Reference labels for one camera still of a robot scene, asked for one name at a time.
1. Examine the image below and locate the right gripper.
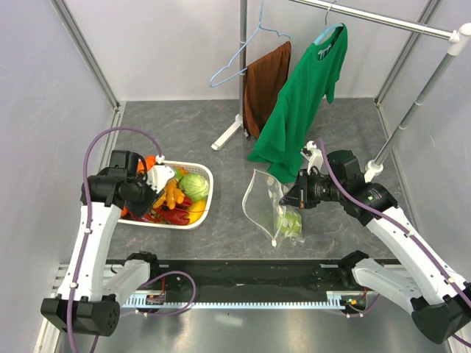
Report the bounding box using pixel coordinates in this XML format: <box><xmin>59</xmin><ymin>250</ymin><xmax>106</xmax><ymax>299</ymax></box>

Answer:
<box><xmin>280</xmin><ymin>168</ymin><xmax>345</xmax><ymax>209</ymax></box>

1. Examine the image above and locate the green toy apple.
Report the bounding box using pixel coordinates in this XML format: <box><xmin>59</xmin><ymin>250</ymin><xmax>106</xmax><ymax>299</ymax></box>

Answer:
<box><xmin>276</xmin><ymin>210</ymin><xmax>302</xmax><ymax>238</ymax></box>

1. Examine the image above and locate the dotted clear zip bag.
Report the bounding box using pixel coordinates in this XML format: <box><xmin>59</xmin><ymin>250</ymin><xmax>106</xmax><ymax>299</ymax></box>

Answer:
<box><xmin>241</xmin><ymin>169</ymin><xmax>305</xmax><ymax>248</ymax></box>

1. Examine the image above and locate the orange toy ginger root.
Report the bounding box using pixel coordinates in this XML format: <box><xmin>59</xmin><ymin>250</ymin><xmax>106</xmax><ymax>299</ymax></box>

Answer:
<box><xmin>152</xmin><ymin>179</ymin><xmax>185</xmax><ymax>210</ymax></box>

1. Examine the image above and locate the green toy cabbage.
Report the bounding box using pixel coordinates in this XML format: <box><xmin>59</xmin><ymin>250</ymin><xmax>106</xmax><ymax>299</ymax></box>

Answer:
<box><xmin>179</xmin><ymin>174</ymin><xmax>210</xmax><ymax>202</ymax></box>

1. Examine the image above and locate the orange toy pumpkin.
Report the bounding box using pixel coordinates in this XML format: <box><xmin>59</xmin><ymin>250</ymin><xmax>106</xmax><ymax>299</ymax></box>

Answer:
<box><xmin>137</xmin><ymin>155</ymin><xmax>156</xmax><ymax>174</ymax></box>

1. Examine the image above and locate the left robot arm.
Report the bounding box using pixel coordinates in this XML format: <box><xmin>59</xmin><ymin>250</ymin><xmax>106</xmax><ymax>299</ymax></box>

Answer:
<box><xmin>40</xmin><ymin>151</ymin><xmax>175</xmax><ymax>337</ymax></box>

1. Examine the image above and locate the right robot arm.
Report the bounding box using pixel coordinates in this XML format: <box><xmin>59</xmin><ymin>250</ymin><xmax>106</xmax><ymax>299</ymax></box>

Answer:
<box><xmin>279</xmin><ymin>144</ymin><xmax>470</xmax><ymax>344</ymax></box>

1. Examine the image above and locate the red toy lobster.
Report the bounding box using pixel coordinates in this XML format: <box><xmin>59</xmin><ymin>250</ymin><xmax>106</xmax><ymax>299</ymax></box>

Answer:
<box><xmin>122</xmin><ymin>196</ymin><xmax>193</xmax><ymax>226</ymax></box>

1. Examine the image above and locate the yellow toy pepper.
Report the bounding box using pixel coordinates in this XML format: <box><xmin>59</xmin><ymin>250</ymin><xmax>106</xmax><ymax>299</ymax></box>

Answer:
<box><xmin>186</xmin><ymin>199</ymin><xmax>206</xmax><ymax>225</ymax></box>

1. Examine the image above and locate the white plastic basket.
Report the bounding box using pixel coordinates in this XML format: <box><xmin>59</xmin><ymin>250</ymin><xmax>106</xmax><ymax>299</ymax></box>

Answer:
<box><xmin>116</xmin><ymin>160</ymin><xmax>215</xmax><ymax>231</ymax></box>

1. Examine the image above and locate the green t-shirt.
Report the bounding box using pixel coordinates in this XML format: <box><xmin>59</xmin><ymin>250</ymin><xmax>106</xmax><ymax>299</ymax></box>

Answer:
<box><xmin>247</xmin><ymin>24</ymin><xmax>348</xmax><ymax>183</ymax></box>

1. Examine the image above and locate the metal clothes rack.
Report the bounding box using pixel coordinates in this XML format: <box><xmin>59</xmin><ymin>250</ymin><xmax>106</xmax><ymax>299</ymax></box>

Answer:
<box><xmin>210</xmin><ymin>0</ymin><xmax>471</xmax><ymax>183</ymax></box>

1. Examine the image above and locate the brown cloth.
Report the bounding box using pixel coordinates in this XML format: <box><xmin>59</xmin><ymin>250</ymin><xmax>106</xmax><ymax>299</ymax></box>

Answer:
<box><xmin>243</xmin><ymin>40</ymin><xmax>291</xmax><ymax>138</ymax></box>

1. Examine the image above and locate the teal hanger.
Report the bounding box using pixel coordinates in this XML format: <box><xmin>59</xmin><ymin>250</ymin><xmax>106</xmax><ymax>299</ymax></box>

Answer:
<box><xmin>313</xmin><ymin>1</ymin><xmax>344</xmax><ymax>45</ymax></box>

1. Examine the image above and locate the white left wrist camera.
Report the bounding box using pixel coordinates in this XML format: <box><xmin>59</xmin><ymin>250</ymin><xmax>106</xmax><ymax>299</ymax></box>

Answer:
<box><xmin>146</xmin><ymin>156</ymin><xmax>176</xmax><ymax>193</ymax></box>

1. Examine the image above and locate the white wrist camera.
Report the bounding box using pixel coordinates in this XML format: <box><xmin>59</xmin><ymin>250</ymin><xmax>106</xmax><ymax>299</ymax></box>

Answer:
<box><xmin>300</xmin><ymin>140</ymin><xmax>324</xmax><ymax>173</ymax></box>
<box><xmin>146</xmin><ymin>156</ymin><xmax>176</xmax><ymax>193</ymax></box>

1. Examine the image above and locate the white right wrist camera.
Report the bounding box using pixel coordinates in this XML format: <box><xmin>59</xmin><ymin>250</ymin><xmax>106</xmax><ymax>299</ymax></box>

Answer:
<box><xmin>300</xmin><ymin>140</ymin><xmax>324</xmax><ymax>173</ymax></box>

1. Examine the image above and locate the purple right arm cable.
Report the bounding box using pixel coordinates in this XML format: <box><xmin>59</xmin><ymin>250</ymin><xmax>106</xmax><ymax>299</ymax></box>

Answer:
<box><xmin>316</xmin><ymin>138</ymin><xmax>471</xmax><ymax>312</ymax></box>

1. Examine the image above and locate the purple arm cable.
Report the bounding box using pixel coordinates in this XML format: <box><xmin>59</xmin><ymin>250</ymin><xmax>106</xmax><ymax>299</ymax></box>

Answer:
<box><xmin>68</xmin><ymin>126</ymin><xmax>165</xmax><ymax>353</ymax></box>
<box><xmin>316</xmin><ymin>138</ymin><xmax>471</xmax><ymax>312</ymax></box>

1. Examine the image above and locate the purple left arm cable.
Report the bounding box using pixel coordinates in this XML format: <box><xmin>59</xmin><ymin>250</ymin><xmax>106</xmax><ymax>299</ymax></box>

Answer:
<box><xmin>68</xmin><ymin>126</ymin><xmax>165</xmax><ymax>353</ymax></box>

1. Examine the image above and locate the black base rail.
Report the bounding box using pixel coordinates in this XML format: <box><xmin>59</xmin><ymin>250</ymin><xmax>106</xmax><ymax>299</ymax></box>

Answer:
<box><xmin>99</xmin><ymin>258</ymin><xmax>404</xmax><ymax>304</ymax></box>

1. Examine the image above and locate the white cable duct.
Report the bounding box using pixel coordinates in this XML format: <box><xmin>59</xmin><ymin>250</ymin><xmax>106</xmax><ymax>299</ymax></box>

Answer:
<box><xmin>123</xmin><ymin>292</ymin><xmax>368</xmax><ymax>310</ymax></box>

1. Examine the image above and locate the blue wire hanger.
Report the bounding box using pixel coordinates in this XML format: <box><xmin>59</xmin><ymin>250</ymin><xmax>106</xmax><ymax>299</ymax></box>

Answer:
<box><xmin>209</xmin><ymin>1</ymin><xmax>291</xmax><ymax>88</ymax></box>

